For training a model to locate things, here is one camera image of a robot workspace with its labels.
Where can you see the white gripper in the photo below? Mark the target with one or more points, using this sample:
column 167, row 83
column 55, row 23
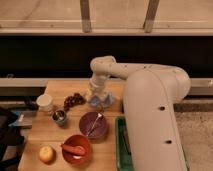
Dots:
column 96, row 86

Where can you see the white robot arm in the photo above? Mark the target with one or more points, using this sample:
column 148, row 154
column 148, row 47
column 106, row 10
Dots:
column 149, row 94

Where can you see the light blue cloth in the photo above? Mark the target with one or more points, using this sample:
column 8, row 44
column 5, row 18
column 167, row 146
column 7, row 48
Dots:
column 109, row 99

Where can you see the spoon in purple bowl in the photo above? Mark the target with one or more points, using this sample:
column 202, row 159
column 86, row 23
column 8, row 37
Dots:
column 99, row 115

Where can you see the bunch of dark grapes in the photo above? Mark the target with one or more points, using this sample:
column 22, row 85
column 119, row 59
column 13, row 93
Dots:
column 75, row 99

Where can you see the metal cup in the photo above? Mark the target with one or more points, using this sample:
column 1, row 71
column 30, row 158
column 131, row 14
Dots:
column 60, row 118

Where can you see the white cup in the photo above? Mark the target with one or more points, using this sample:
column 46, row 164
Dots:
column 45, row 102

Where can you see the red bowl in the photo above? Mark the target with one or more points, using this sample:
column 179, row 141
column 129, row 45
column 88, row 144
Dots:
column 77, row 140

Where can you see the dark brown scrub block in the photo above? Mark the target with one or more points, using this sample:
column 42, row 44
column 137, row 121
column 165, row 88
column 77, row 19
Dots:
column 126, row 142

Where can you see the orange carrot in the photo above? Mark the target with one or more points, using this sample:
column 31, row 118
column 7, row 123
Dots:
column 77, row 150

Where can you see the yellow apple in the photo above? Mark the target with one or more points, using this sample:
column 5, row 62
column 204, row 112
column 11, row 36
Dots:
column 46, row 154

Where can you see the green tray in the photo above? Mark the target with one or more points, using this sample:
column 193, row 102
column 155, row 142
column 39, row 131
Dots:
column 123, row 159

